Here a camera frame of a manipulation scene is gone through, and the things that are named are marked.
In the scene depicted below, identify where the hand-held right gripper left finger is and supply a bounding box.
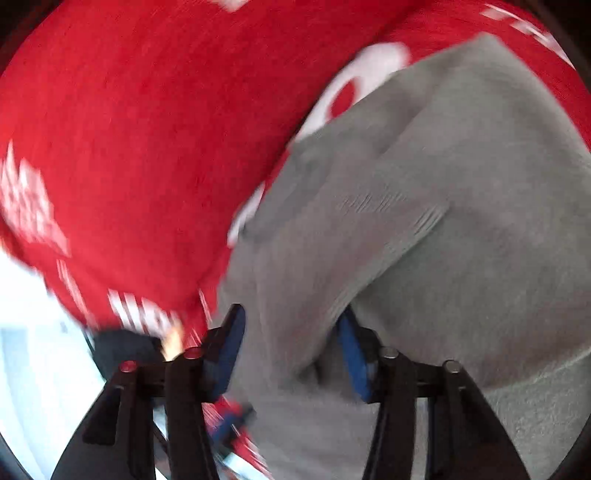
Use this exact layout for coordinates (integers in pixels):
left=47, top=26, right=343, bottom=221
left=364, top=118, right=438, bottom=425
left=51, top=303, right=247, bottom=480

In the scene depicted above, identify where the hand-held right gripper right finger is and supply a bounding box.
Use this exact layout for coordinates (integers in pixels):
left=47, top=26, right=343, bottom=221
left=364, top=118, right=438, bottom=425
left=335, top=307, right=532, bottom=480

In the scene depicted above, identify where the grey knit garment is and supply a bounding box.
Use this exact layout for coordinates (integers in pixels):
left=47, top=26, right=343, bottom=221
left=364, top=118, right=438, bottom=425
left=217, top=34, right=591, bottom=480

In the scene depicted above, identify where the dark blurred object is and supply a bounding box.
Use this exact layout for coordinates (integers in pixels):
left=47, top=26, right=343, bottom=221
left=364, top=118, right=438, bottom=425
left=91, top=329, right=163, bottom=367

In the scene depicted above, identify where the red printed blanket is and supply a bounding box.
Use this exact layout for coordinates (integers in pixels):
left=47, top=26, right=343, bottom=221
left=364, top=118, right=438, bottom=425
left=0, top=0, right=580, bottom=480

